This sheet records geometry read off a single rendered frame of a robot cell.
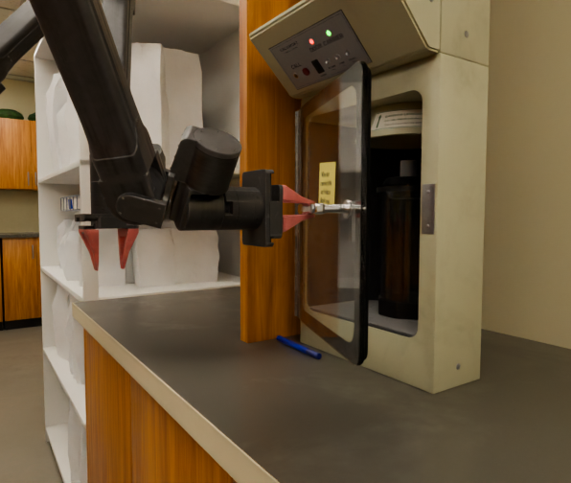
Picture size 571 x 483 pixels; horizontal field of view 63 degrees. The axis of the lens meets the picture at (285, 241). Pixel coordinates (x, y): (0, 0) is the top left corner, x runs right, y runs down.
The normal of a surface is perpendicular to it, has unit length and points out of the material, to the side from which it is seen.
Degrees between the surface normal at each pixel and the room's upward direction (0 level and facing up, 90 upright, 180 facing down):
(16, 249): 90
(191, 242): 87
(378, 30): 135
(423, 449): 0
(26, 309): 90
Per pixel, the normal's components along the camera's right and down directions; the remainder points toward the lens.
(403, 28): -0.59, 0.73
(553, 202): -0.83, 0.04
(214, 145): 0.35, -0.75
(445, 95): 0.56, 0.05
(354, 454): 0.00, -1.00
